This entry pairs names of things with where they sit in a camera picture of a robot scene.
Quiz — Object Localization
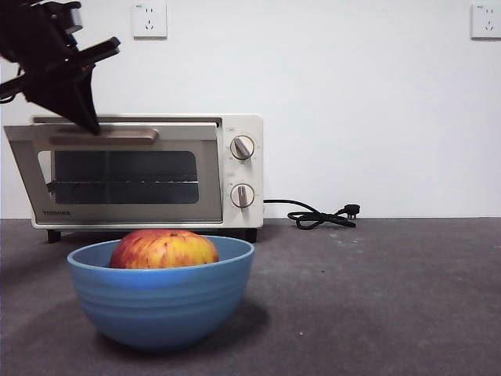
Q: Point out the glass oven door with handle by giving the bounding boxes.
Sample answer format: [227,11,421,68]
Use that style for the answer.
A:
[2,121,224,227]

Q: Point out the red yellow apple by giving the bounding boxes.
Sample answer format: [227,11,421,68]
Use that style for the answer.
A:
[109,229,219,270]

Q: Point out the blue ribbed bowl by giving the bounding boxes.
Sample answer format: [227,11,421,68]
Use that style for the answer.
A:
[66,236,256,352]

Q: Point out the beige round oven knob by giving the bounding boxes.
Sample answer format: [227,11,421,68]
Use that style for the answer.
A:
[229,183,255,212]
[229,136,255,161]

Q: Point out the cream Toshiba toaster oven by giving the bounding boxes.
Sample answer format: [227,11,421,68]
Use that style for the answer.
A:
[30,113,264,244]

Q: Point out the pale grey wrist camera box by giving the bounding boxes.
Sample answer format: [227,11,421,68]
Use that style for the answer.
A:
[58,2,84,37]

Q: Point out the metal wire oven rack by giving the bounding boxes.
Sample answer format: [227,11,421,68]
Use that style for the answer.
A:
[45,178,199,193]

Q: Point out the white wall socket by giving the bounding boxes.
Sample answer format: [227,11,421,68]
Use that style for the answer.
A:
[132,2,168,40]
[470,3,501,39]

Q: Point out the black power cable with plug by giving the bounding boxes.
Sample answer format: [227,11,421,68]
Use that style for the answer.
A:
[262,198,361,230]

